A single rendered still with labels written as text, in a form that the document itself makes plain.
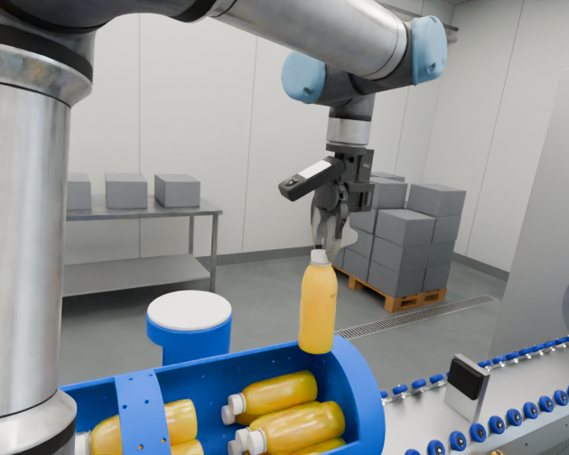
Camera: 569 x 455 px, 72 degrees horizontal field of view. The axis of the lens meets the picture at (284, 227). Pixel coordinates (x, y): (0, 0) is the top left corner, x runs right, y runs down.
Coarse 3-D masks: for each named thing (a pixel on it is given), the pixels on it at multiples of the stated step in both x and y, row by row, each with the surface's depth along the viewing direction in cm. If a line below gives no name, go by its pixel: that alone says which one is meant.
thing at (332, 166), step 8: (328, 160) 69; (336, 160) 68; (312, 168) 68; (320, 168) 67; (328, 168) 66; (336, 168) 67; (344, 168) 68; (296, 176) 68; (304, 176) 67; (312, 176) 66; (320, 176) 66; (328, 176) 67; (336, 176) 68; (280, 184) 68; (288, 184) 66; (296, 184) 65; (304, 184) 65; (312, 184) 66; (320, 184) 67; (280, 192) 69; (288, 192) 65; (296, 192) 65; (304, 192) 66
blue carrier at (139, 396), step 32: (256, 352) 81; (288, 352) 93; (352, 352) 81; (96, 384) 67; (128, 384) 65; (160, 384) 81; (192, 384) 85; (224, 384) 89; (320, 384) 95; (352, 384) 76; (96, 416) 77; (128, 416) 60; (160, 416) 61; (352, 416) 84; (384, 416) 76; (128, 448) 57; (160, 448) 58; (224, 448) 86; (352, 448) 72
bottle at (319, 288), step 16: (304, 272) 75; (320, 272) 72; (304, 288) 73; (320, 288) 72; (336, 288) 73; (304, 304) 73; (320, 304) 72; (304, 320) 74; (320, 320) 73; (304, 336) 74; (320, 336) 73; (320, 352) 74
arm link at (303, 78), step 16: (288, 64) 56; (304, 64) 54; (320, 64) 54; (288, 80) 57; (304, 80) 55; (320, 80) 54; (336, 80) 54; (288, 96) 58; (304, 96) 56; (320, 96) 57; (336, 96) 56; (352, 96) 56
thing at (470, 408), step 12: (456, 360) 111; (468, 360) 110; (456, 372) 110; (468, 372) 107; (480, 372) 105; (456, 384) 110; (468, 384) 107; (480, 384) 105; (444, 396) 116; (456, 396) 112; (468, 396) 107; (480, 396) 106; (456, 408) 112; (468, 408) 109; (480, 408) 108; (468, 420) 109
